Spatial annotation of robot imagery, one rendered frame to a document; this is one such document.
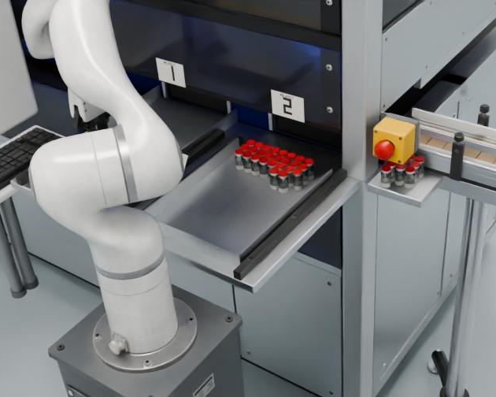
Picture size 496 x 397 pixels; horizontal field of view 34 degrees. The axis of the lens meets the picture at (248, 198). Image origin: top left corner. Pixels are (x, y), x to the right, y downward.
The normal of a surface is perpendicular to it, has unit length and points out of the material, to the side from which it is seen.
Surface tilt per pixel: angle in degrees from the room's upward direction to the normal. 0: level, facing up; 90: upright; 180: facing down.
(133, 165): 60
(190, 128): 0
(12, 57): 90
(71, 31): 47
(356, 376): 90
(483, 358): 0
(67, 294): 0
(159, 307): 90
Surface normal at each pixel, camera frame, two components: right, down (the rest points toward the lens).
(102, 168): 0.18, 0.02
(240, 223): -0.07, -0.81
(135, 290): 0.20, 0.56
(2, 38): 0.79, 0.31
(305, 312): -0.58, 0.51
